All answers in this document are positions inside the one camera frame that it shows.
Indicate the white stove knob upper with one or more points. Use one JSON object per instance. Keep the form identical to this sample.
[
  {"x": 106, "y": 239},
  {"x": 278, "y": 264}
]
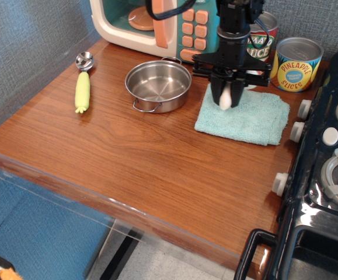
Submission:
[{"x": 304, "y": 109}]

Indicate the toy microwave oven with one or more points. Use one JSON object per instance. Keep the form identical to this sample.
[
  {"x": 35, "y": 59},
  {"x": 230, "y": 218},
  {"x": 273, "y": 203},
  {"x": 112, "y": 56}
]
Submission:
[{"x": 182, "y": 36}]

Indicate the light blue folded towel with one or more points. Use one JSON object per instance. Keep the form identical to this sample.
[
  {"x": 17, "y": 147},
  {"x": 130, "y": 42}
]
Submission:
[{"x": 258, "y": 119}]

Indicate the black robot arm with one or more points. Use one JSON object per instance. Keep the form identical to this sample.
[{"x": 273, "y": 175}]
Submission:
[{"x": 235, "y": 16}]

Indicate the pineapple slices can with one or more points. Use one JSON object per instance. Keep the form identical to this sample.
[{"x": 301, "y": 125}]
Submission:
[{"x": 296, "y": 62}]

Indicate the orange furry object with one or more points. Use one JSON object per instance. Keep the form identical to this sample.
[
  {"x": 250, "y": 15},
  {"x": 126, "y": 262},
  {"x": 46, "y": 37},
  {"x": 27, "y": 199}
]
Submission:
[{"x": 9, "y": 274}]

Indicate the plush brown white mushroom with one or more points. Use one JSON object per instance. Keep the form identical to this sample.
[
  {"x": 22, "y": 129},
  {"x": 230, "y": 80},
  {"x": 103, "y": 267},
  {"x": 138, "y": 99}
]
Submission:
[{"x": 225, "y": 99}]

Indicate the orange plate in microwave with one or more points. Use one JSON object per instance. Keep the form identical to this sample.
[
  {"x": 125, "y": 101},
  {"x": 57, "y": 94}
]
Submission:
[{"x": 140, "y": 19}]

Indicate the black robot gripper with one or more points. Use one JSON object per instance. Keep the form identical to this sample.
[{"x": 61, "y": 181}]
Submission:
[{"x": 231, "y": 62}]

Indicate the white stove knob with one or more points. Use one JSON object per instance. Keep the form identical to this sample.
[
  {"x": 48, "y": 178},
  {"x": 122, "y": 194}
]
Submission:
[
  {"x": 304, "y": 109},
  {"x": 296, "y": 131},
  {"x": 279, "y": 183}
]

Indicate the tomato sauce can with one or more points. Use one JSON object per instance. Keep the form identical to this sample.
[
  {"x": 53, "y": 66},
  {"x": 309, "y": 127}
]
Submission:
[{"x": 259, "y": 44}]

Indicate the white stove knob middle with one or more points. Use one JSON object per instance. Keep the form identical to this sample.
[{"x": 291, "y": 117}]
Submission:
[{"x": 296, "y": 131}]

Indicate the spoon with yellow-green handle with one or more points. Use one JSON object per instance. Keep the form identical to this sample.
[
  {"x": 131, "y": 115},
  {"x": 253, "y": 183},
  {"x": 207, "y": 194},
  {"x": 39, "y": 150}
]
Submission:
[{"x": 84, "y": 62}]

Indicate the small stainless steel pot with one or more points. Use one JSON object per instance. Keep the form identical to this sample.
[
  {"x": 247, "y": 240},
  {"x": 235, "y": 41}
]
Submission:
[{"x": 159, "y": 86}]

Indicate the black toy stove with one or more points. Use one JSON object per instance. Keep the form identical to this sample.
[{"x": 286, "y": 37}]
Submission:
[{"x": 306, "y": 243}]

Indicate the white stove knob lower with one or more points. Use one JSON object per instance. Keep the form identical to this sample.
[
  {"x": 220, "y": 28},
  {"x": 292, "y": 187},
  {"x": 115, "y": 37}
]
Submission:
[{"x": 279, "y": 183}]

